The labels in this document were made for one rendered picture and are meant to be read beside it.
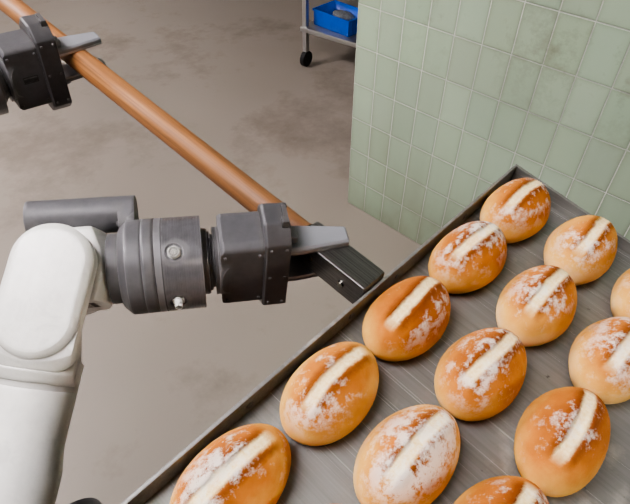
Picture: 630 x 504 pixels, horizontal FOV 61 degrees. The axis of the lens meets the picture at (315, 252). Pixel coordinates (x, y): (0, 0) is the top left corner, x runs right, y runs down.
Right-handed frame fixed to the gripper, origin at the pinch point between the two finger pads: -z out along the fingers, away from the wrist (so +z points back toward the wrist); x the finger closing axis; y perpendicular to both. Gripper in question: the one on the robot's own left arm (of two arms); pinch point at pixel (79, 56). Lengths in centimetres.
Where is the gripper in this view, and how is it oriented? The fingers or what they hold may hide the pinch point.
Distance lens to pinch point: 81.9
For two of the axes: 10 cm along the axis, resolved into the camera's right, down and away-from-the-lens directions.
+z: -7.8, 4.2, -4.7
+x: -1.1, 6.5, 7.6
